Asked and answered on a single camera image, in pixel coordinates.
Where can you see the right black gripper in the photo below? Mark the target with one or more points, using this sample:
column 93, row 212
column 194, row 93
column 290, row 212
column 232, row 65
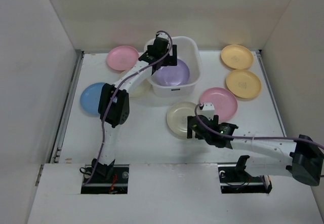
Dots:
column 192, row 126

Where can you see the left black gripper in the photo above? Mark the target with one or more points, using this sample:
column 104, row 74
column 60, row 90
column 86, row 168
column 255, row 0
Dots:
column 172, row 59

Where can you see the purple plate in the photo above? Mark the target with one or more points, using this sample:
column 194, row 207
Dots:
column 173, row 75

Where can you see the cream plate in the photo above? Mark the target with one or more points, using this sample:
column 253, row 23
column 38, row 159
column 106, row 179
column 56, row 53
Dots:
column 141, row 89
column 177, row 117

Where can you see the pink plate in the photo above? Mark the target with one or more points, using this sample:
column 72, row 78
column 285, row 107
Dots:
column 224, row 102
column 122, row 58

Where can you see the yellow plate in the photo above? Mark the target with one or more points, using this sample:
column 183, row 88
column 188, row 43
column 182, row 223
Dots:
column 243, row 83
column 237, row 57

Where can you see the blue plate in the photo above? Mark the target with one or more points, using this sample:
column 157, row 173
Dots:
column 90, row 97

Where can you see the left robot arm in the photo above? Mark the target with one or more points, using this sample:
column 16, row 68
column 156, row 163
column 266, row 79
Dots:
column 114, row 103

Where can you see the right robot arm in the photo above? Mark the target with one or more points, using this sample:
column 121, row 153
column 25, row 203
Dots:
column 299, row 158

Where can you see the white plastic bin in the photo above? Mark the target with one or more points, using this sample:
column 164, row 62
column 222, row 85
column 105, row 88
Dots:
column 188, row 52

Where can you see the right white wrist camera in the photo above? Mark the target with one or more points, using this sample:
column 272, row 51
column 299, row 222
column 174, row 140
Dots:
column 207, row 110

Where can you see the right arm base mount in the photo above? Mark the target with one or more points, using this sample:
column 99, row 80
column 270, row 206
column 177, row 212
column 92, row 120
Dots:
column 235, row 180

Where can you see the right aluminium rail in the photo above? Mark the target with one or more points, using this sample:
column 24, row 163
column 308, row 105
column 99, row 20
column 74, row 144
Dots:
column 269, row 88

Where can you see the aluminium rail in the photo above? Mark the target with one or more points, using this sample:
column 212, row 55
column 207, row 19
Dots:
column 60, row 133
column 269, row 88

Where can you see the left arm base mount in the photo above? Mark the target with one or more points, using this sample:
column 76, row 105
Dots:
column 107, row 179

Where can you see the left aluminium rail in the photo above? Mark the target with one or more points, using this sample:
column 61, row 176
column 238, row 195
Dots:
column 60, row 133

